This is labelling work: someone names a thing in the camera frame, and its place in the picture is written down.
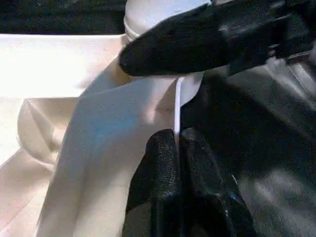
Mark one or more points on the white plastic table top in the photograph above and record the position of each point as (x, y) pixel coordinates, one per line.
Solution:
(49, 61)

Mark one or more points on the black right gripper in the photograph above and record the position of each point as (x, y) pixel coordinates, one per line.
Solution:
(259, 29)

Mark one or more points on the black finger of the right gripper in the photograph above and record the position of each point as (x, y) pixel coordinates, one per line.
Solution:
(172, 49)

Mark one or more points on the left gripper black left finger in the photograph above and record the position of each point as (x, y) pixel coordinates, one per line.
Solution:
(158, 177)

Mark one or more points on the black mat cloth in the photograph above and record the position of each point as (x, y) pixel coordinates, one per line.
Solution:
(259, 123)

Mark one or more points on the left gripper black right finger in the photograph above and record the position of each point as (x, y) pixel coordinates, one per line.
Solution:
(205, 187)

